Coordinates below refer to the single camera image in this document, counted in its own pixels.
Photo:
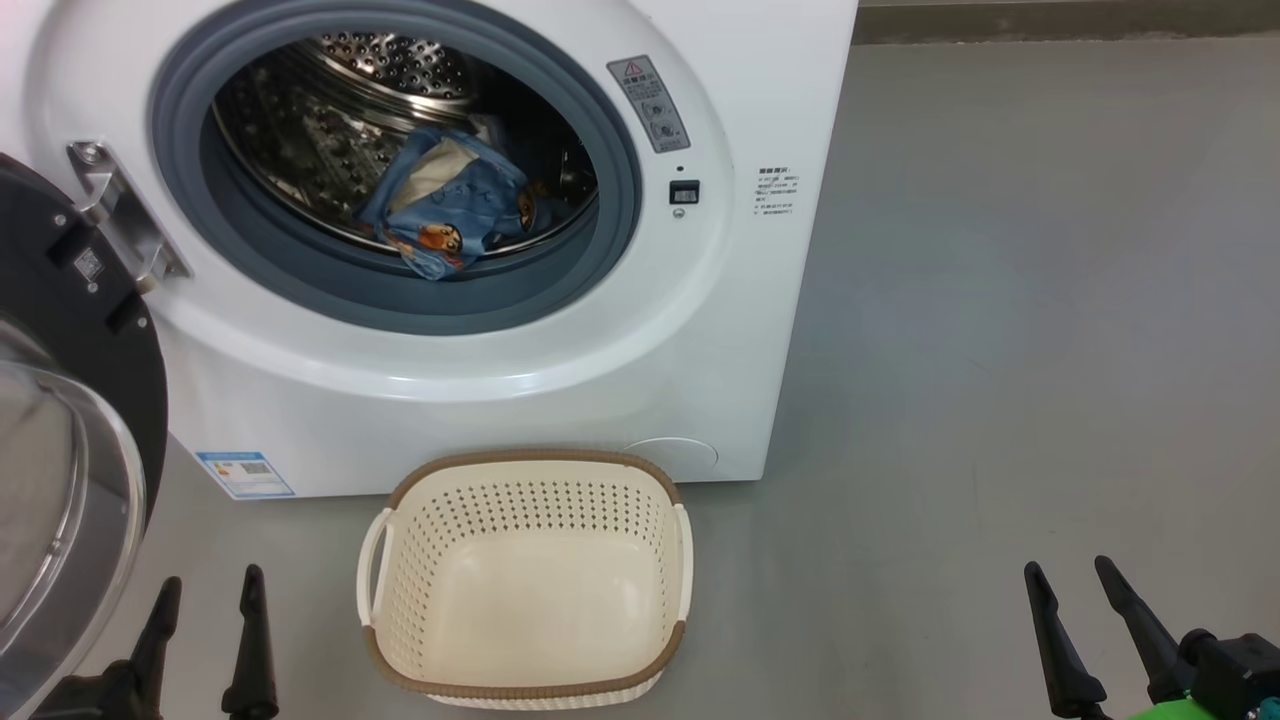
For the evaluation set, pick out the blue energy label sticker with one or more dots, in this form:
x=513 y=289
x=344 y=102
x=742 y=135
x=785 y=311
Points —
x=245 y=475

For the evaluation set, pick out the black round glass washer door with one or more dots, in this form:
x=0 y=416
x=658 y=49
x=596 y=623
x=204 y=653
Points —
x=70 y=400

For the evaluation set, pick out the cream perforated laundry basket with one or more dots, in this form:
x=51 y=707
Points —
x=530 y=600

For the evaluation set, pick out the silver metal door hinge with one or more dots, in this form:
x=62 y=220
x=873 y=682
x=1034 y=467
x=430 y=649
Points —
x=125 y=215

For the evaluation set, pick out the round white filter cover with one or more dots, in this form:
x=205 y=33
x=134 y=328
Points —
x=670 y=452

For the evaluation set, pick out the grey warning sticker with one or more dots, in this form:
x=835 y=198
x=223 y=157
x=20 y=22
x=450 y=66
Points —
x=648 y=103

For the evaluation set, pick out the white front-load washing machine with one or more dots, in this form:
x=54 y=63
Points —
x=600 y=350

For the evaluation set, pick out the blue cartoon print clothes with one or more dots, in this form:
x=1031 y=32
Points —
x=450 y=200

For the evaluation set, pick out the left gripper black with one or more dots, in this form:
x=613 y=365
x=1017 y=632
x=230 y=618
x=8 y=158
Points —
x=100 y=695

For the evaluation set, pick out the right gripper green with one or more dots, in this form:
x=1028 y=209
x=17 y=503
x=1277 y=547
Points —
x=1175 y=711

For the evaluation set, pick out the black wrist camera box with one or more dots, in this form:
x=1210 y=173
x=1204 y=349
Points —
x=1235 y=670

